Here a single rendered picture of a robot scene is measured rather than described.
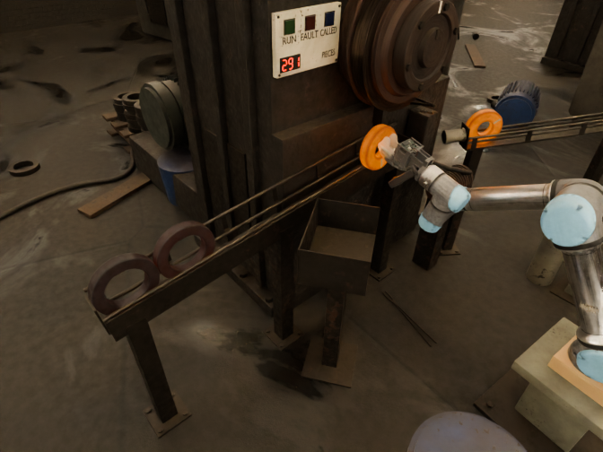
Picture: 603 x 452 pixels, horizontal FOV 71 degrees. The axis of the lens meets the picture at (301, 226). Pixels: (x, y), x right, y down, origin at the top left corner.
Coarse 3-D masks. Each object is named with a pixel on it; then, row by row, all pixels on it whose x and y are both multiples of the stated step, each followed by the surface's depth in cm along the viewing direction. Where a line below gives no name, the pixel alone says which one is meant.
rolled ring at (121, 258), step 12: (108, 264) 109; (120, 264) 110; (132, 264) 112; (144, 264) 115; (96, 276) 108; (108, 276) 109; (144, 276) 120; (156, 276) 120; (96, 288) 108; (144, 288) 120; (96, 300) 110; (108, 300) 114; (120, 300) 118; (108, 312) 114
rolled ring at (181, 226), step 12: (180, 228) 118; (192, 228) 120; (204, 228) 123; (168, 240) 116; (204, 240) 126; (156, 252) 117; (168, 252) 118; (204, 252) 128; (156, 264) 118; (168, 264) 120; (192, 264) 128; (168, 276) 123
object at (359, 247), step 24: (312, 216) 132; (336, 216) 141; (360, 216) 139; (312, 240) 140; (336, 240) 140; (360, 240) 140; (312, 264) 121; (336, 264) 118; (360, 264) 116; (336, 288) 124; (360, 288) 122; (336, 312) 150; (312, 336) 182; (336, 336) 158; (312, 360) 173; (336, 360) 167; (336, 384) 164
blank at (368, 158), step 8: (376, 128) 139; (384, 128) 139; (392, 128) 143; (368, 136) 139; (376, 136) 139; (384, 136) 142; (368, 144) 138; (376, 144) 141; (360, 152) 141; (368, 152) 140; (360, 160) 144; (368, 160) 142; (376, 160) 145; (384, 160) 148; (368, 168) 145; (376, 168) 147
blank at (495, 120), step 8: (480, 112) 181; (488, 112) 180; (496, 112) 181; (472, 120) 182; (480, 120) 182; (488, 120) 182; (496, 120) 183; (472, 128) 184; (488, 128) 187; (496, 128) 185; (472, 136) 186
